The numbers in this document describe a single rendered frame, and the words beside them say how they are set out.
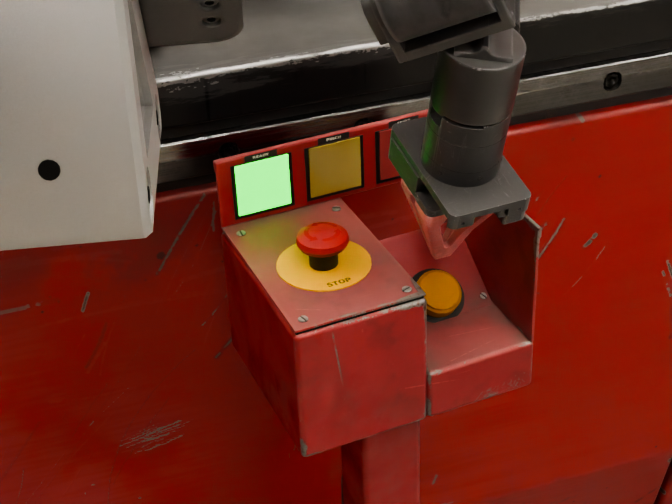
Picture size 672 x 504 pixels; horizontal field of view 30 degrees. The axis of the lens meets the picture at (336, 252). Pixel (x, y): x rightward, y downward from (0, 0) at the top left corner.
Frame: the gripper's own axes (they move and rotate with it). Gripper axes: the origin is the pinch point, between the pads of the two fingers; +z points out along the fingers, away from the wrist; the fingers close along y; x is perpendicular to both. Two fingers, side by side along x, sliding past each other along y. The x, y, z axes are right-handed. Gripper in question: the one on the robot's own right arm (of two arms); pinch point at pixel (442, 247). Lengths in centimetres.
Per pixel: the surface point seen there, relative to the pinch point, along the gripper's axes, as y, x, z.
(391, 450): -4.8, 4.4, 18.4
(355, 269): 0.0, 7.4, -0.2
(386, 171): 10.1, 0.0, 0.9
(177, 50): 25.7, 12.7, -3.0
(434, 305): -0.8, 0.2, 5.8
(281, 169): 10.7, 9.1, -1.4
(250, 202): 10.2, 11.9, 0.8
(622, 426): 4, -31, 43
